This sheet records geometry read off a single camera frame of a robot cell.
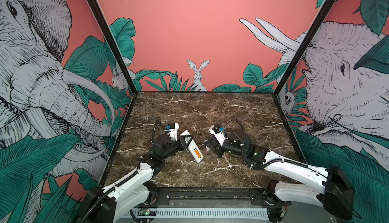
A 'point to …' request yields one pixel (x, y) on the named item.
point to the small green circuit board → (146, 212)
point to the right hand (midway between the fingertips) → (204, 141)
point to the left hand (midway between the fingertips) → (193, 136)
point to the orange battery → (197, 153)
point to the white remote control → (193, 147)
